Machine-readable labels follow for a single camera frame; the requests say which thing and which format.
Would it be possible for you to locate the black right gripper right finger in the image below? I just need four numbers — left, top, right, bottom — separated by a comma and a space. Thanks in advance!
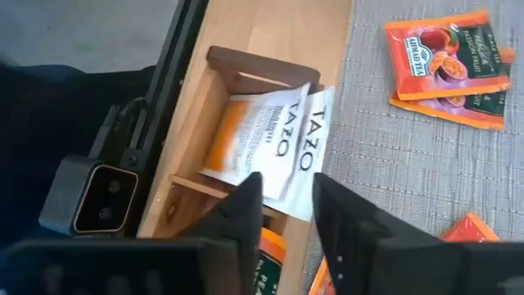
312, 171, 443, 295

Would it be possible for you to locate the orange Ahmad tea bag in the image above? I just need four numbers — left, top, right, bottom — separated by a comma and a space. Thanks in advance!
438, 211, 501, 243
383, 7, 513, 102
253, 227, 287, 295
388, 45, 517, 132
307, 256, 337, 295

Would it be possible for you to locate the black aluminium table frame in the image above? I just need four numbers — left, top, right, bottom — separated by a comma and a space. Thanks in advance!
88, 0, 210, 238

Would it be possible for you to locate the grey table-level camera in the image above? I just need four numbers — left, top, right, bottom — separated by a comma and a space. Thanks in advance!
38, 154, 140, 239

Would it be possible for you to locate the grey woven placemat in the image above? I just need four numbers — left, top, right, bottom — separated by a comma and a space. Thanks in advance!
300, 0, 524, 295

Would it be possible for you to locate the white TAZO tea bag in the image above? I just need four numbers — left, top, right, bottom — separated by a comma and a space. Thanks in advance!
261, 84, 337, 223
199, 81, 311, 202

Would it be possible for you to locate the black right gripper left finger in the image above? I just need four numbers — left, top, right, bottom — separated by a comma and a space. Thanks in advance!
178, 170, 264, 295

